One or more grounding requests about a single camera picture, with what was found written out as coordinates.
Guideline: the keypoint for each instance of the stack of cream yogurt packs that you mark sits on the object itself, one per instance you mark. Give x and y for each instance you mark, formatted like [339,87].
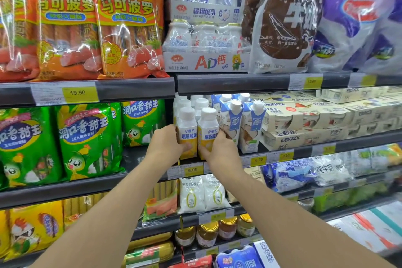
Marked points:
[329,117]

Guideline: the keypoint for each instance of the blue snack packet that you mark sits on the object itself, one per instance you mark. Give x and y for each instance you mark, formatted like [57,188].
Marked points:
[238,260]

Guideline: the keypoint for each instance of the yellow white price tag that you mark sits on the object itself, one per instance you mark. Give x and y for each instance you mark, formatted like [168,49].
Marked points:
[193,170]
[78,92]
[258,160]
[216,216]
[326,150]
[366,80]
[284,155]
[309,82]

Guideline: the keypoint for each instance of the person's left forearm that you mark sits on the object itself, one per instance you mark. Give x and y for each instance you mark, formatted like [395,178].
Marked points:
[110,220]

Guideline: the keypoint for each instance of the red snack packet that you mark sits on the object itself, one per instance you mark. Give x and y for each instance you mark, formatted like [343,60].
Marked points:
[191,263]

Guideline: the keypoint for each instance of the person's right forearm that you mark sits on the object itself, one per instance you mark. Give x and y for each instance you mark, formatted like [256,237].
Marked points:
[298,227]

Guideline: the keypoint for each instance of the person's right hand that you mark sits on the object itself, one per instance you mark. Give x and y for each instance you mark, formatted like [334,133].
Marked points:
[224,159]

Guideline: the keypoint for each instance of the white yellow milk bag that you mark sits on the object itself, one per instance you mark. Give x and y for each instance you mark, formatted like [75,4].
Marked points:
[377,158]

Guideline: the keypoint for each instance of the brown white milk bag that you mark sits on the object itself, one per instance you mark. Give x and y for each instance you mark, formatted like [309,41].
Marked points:
[282,26]

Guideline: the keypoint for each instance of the yellow green sausage log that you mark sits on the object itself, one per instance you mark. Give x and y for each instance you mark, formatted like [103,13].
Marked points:
[147,256]

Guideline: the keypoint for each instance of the purple white milk bag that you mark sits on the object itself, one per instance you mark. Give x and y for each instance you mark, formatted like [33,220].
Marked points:
[386,44]
[342,26]

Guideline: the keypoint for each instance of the person's left hand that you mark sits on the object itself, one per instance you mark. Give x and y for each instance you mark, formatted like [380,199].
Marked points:
[163,147]

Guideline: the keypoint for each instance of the person's right thumb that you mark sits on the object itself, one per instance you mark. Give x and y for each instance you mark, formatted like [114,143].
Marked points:
[204,152]

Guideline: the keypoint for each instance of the person's left thumb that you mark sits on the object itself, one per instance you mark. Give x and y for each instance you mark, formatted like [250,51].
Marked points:
[184,150]

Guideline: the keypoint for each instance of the beige snack pack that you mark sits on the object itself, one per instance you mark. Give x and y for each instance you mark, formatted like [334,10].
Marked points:
[256,175]

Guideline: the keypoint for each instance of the clear lidded cup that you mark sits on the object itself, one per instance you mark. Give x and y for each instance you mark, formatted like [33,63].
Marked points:
[306,205]

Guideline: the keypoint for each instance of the blue white milk bag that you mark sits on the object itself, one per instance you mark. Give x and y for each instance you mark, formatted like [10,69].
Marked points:
[289,175]

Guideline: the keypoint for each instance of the row of white capped bottles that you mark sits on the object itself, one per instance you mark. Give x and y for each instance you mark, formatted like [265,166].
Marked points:
[192,103]

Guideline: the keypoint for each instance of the green corn sausage packet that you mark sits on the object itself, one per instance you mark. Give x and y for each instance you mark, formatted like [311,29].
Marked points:
[28,151]
[88,142]
[141,123]

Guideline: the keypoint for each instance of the clear orange sausage packet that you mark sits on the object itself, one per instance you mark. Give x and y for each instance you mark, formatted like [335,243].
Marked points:
[161,203]

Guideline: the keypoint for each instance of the glass jar gold lid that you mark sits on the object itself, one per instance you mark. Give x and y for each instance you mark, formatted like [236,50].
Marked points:
[246,226]
[185,238]
[207,235]
[227,229]

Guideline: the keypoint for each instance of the yellow label yogurt bottle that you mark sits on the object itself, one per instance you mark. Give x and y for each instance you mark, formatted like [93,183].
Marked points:
[187,129]
[208,129]

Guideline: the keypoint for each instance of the white red striped box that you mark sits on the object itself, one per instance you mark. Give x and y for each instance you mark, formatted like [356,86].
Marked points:
[370,227]

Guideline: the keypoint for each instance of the white milk pouch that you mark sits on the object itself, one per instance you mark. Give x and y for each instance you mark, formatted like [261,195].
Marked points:
[216,194]
[191,197]

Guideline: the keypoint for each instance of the green vegetable bag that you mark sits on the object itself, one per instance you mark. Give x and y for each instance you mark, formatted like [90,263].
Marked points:
[348,197]

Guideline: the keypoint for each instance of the yellow rooster sausage packet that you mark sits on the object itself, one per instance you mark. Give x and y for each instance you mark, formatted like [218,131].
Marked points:
[31,230]

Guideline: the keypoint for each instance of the white bottle pack cartoon sleeve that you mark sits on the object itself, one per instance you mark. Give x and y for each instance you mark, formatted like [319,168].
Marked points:
[204,57]

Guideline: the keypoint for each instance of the dark shelf rail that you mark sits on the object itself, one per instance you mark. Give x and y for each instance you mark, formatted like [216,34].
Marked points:
[235,82]
[135,88]
[176,222]
[78,187]
[361,142]

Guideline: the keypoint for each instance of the blue white drink carton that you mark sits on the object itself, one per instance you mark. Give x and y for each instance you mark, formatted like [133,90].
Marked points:
[251,126]
[219,101]
[244,97]
[231,120]

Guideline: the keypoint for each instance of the clear pack of yellow sausages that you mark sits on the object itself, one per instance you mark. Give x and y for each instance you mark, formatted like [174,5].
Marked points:
[75,209]

